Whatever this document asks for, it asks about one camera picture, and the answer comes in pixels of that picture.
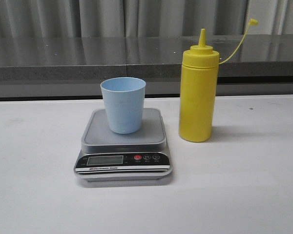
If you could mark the light blue plastic cup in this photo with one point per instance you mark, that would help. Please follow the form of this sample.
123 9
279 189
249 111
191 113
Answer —
124 102

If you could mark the silver digital kitchen scale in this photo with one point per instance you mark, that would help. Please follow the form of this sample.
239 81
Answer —
108 159

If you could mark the grey stone counter ledge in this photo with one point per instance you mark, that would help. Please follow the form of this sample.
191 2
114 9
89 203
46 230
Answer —
259 59

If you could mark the grey pleated curtain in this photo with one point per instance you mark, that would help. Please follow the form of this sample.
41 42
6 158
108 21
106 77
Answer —
142 18

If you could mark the yellow squeeze bottle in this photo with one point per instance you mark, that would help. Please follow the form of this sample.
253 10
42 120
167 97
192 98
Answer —
199 74

